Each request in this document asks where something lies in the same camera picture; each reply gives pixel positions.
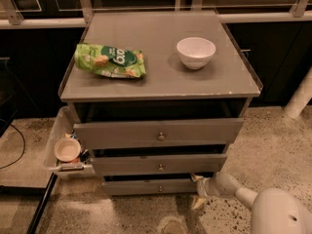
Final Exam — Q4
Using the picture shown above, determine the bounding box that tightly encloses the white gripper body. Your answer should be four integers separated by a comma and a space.
196, 177, 214, 198

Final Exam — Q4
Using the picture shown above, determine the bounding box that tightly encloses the grey bottom drawer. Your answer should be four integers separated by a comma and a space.
102, 178, 196, 196

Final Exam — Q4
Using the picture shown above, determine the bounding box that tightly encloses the grey drawer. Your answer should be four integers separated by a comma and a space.
74, 118, 243, 149
92, 154, 227, 176
102, 178, 196, 196

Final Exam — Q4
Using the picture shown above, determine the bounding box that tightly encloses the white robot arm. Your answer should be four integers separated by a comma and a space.
191, 173, 312, 234

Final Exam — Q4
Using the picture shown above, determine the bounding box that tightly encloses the grey middle drawer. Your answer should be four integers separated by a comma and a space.
92, 154, 227, 176

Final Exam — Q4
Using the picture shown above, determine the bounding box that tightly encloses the grey drawer cabinet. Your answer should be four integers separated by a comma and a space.
58, 11, 262, 182

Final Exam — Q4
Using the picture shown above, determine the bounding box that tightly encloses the grey top drawer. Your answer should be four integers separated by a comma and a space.
74, 118, 243, 149

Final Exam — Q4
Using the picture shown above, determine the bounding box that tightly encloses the white pole at right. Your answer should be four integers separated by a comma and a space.
285, 66, 312, 118

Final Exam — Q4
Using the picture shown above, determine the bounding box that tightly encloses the white bowl on cabinet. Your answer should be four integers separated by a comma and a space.
176, 37, 216, 70

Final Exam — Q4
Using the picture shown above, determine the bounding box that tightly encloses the small beige bowl in bin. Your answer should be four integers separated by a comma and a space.
54, 137, 81, 162

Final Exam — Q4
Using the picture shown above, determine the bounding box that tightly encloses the clear plastic storage bin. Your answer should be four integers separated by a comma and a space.
44, 106, 95, 179

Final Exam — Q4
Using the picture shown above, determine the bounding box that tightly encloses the green snack bag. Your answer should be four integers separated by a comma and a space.
74, 43, 146, 79

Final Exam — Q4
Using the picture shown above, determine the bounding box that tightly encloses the black bar on floor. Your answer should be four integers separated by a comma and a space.
26, 174, 58, 234

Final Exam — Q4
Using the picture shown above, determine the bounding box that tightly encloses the black cable on floor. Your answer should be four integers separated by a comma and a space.
0, 118, 27, 171

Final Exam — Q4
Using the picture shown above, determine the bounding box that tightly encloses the metal railing frame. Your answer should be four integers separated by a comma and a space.
0, 0, 312, 28

